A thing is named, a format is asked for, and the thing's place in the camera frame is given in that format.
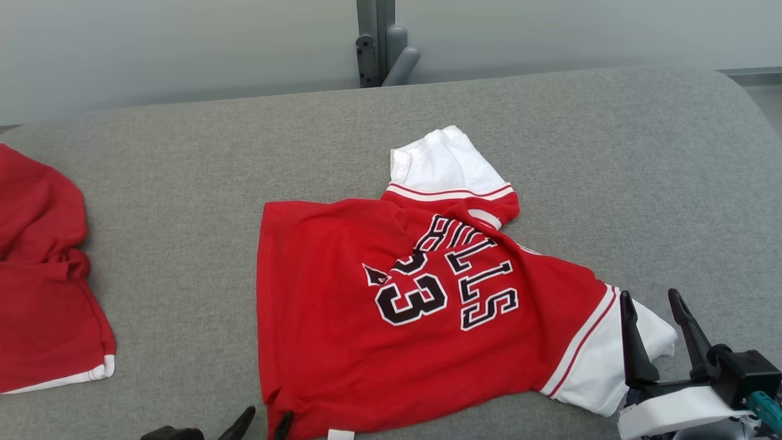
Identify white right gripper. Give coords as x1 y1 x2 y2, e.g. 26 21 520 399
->
617 288 755 440

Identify red Bulls jersey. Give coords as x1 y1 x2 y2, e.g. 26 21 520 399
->
257 125 678 440

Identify red shorts with white trim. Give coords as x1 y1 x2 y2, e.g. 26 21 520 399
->
0 144 117 395

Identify grey fabric sofa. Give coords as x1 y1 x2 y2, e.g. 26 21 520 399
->
0 66 782 440

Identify grey metal post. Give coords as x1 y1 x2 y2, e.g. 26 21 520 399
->
356 0 421 88

